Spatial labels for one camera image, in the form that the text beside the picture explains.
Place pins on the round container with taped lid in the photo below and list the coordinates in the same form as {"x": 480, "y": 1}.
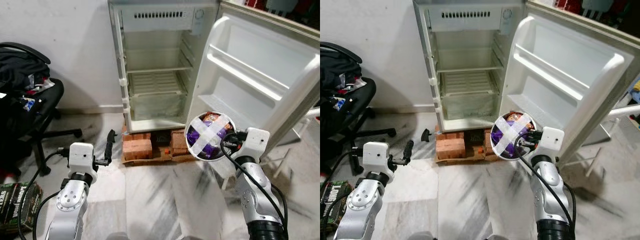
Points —
{"x": 197, "y": 132}
{"x": 505, "y": 145}

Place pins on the grey mini fridge door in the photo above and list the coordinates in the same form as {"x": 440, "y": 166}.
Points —
{"x": 235, "y": 110}
{"x": 575, "y": 115}

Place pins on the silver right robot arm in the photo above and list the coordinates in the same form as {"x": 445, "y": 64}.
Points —
{"x": 550, "y": 195}
{"x": 255, "y": 195}

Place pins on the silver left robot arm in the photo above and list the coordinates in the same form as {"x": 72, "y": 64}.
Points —
{"x": 70, "y": 200}
{"x": 362, "y": 205}

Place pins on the white ribbed fridge shelf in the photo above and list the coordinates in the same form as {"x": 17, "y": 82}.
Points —
{"x": 159, "y": 84}
{"x": 467, "y": 84}

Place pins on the thin white fridge shelf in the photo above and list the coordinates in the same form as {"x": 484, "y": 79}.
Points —
{"x": 470, "y": 69}
{"x": 160, "y": 70}

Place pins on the white mini fridge cabinet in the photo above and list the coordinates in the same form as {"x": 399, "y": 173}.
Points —
{"x": 155, "y": 55}
{"x": 467, "y": 55}

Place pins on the orange brick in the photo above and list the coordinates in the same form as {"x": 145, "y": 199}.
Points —
{"x": 137, "y": 149}
{"x": 178, "y": 144}
{"x": 487, "y": 142}
{"x": 450, "y": 149}

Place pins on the brown cardboard sheet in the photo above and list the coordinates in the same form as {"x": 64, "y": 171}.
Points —
{"x": 160, "y": 157}
{"x": 470, "y": 159}

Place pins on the translucent crisper drawer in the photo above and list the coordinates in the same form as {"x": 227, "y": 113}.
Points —
{"x": 159, "y": 107}
{"x": 467, "y": 107}

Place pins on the black office chair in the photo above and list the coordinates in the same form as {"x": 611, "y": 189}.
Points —
{"x": 55, "y": 90}
{"x": 370, "y": 95}

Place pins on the dark green printed carton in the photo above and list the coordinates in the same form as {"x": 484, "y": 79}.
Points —
{"x": 17, "y": 200}
{"x": 335, "y": 197}

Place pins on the grey robot leg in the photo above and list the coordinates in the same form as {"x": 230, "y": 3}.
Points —
{"x": 420, "y": 236}
{"x": 116, "y": 236}

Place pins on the grey folding chair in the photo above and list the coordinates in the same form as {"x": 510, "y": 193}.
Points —
{"x": 314, "y": 112}
{"x": 625, "y": 111}

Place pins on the black clothes pile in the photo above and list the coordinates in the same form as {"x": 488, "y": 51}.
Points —
{"x": 17, "y": 70}
{"x": 337, "y": 70}

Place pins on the white freezer compartment panel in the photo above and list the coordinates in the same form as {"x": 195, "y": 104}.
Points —
{"x": 160, "y": 17}
{"x": 470, "y": 17}

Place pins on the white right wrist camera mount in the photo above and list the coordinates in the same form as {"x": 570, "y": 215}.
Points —
{"x": 553, "y": 141}
{"x": 257, "y": 142}

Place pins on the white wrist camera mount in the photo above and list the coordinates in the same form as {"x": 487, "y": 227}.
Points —
{"x": 376, "y": 156}
{"x": 553, "y": 141}
{"x": 81, "y": 156}
{"x": 257, "y": 142}

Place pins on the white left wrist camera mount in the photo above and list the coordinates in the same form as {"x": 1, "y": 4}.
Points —
{"x": 81, "y": 156}
{"x": 376, "y": 156}

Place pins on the white door shelf rail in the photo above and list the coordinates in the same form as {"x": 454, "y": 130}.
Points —
{"x": 555, "y": 70}
{"x": 245, "y": 70}

